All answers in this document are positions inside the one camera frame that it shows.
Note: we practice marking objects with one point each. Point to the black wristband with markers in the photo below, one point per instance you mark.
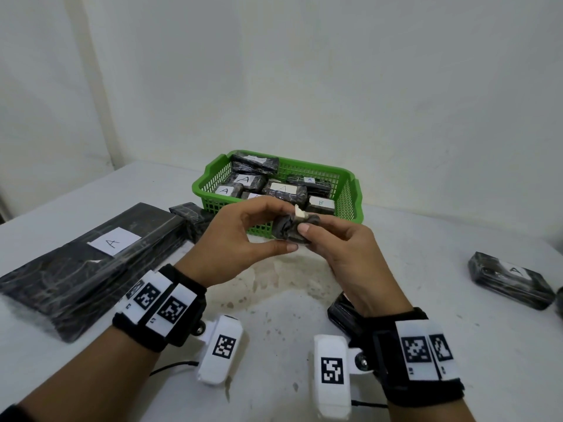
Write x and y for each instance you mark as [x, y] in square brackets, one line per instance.
[132, 327]
[422, 393]

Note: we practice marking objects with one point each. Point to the green plastic mesh basket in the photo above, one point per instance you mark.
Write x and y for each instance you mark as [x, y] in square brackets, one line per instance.
[347, 202]

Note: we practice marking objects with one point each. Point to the black right wristband with markers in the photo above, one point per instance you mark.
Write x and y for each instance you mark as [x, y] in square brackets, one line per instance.
[422, 393]

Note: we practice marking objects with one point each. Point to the small marbled packet labelled A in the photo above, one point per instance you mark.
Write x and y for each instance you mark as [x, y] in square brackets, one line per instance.
[250, 196]

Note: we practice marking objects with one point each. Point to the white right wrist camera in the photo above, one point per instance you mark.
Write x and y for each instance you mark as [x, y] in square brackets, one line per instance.
[334, 399]

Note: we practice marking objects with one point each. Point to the long black box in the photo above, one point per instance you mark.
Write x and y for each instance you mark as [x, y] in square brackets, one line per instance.
[44, 290]

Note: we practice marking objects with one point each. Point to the long black packet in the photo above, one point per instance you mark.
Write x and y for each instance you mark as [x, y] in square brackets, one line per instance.
[323, 188]

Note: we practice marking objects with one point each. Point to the person's left forearm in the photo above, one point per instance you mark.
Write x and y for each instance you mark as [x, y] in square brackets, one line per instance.
[88, 377]

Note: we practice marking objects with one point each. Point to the person's left hand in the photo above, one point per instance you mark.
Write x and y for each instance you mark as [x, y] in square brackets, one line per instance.
[220, 250]

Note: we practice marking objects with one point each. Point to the black packet labelled b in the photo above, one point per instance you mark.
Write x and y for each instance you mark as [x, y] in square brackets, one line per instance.
[374, 404]
[341, 316]

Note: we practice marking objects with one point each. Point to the person's right hand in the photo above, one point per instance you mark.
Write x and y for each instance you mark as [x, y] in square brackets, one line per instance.
[365, 272]

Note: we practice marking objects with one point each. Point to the black left wristband with markers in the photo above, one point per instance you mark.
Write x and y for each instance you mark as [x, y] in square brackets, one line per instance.
[132, 327]

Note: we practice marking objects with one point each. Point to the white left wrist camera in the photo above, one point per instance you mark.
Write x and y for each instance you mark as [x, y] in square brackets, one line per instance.
[220, 364]

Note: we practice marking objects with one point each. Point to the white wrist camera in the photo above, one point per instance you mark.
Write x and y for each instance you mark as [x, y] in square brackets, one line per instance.
[220, 364]
[334, 399]

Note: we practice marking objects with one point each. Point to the black packet labelled A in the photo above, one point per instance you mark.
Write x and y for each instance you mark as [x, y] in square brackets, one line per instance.
[259, 183]

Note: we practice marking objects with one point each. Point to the small black packet with label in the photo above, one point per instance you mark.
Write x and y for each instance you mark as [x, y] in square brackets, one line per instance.
[283, 226]

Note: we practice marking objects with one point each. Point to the person's right forearm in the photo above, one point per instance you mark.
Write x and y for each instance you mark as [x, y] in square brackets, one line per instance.
[431, 413]

